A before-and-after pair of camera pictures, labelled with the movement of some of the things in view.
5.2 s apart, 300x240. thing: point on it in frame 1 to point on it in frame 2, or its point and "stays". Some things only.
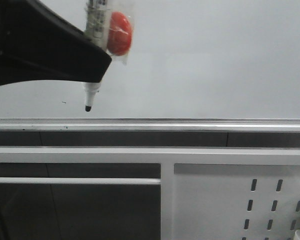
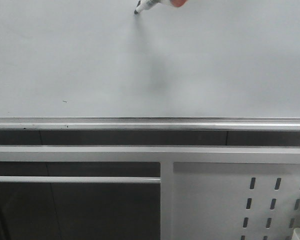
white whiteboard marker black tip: [96, 30] to [145, 4]
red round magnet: [119, 34] to [179, 3]
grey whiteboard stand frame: [167, 157] stays
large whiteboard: [194, 65] stays
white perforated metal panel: [240, 201] stays
